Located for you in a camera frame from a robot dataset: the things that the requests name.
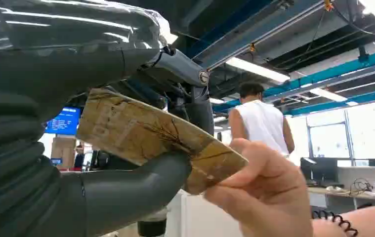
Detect pale wooden desk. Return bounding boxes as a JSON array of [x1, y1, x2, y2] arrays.
[[307, 186, 375, 210]]

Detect person's hand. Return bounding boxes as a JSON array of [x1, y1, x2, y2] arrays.
[[204, 138, 314, 237]]

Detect long ceiling light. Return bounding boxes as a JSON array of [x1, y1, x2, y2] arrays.
[[226, 57, 291, 83], [309, 87, 348, 103]]

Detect white partition panel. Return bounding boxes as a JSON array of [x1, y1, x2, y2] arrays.
[[166, 189, 244, 237]]

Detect blue ceiling beam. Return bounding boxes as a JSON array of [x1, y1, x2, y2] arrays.
[[285, 87, 375, 117], [212, 46, 375, 114]]

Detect black coiled hair tie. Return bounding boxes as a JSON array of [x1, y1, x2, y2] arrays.
[[311, 209, 360, 237]]

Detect standing person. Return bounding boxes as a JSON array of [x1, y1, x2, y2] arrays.
[[228, 81, 295, 158]]

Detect black cylindrical post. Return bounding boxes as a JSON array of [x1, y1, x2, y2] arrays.
[[137, 209, 168, 237]]

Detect distant person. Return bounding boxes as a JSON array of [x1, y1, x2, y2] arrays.
[[73, 144, 85, 171]]

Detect black computer monitor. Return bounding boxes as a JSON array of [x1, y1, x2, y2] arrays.
[[300, 157, 339, 188]]

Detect brown cardboard box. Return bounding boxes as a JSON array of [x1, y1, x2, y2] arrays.
[[50, 136, 77, 171]]

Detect black office chair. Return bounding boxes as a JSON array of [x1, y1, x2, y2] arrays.
[[90, 150, 110, 171]]

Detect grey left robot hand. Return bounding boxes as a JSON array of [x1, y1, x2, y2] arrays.
[[0, 0, 215, 237]]

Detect tangled black cable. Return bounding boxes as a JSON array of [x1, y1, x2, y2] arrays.
[[350, 178, 374, 197]]

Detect blue wall screen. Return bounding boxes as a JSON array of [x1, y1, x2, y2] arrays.
[[44, 107, 82, 136]]

